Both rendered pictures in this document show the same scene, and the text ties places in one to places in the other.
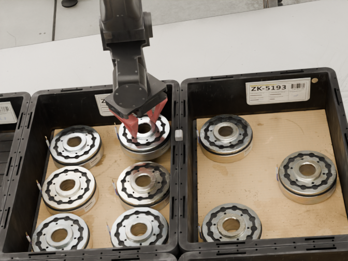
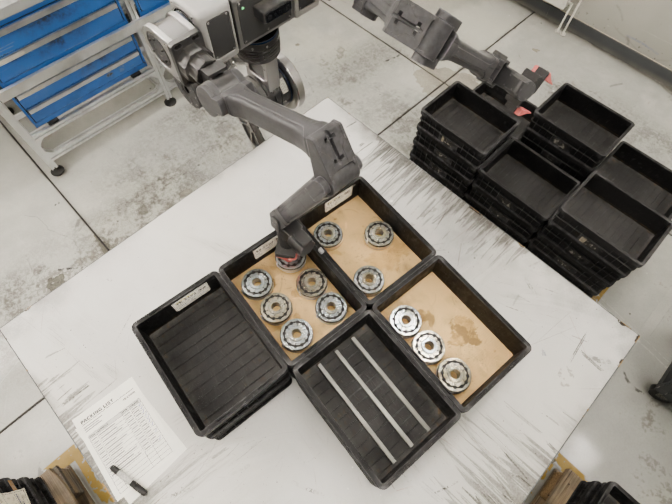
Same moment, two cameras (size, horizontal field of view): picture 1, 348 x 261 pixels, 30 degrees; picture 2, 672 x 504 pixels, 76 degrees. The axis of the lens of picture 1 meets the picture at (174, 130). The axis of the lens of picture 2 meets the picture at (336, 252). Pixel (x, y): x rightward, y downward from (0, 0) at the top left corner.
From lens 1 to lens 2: 69 cm
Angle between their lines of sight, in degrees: 32
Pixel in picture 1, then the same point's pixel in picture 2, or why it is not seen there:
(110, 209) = (302, 304)
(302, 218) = (389, 256)
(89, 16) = (84, 175)
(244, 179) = (351, 252)
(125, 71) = (302, 239)
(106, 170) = (281, 286)
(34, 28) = (46, 202)
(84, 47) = (176, 216)
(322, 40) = not seen: hidden behind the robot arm
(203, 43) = (248, 180)
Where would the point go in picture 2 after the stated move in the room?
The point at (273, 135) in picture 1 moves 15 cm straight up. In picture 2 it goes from (346, 221) to (347, 198)
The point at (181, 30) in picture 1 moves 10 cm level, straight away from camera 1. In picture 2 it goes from (227, 177) to (213, 163)
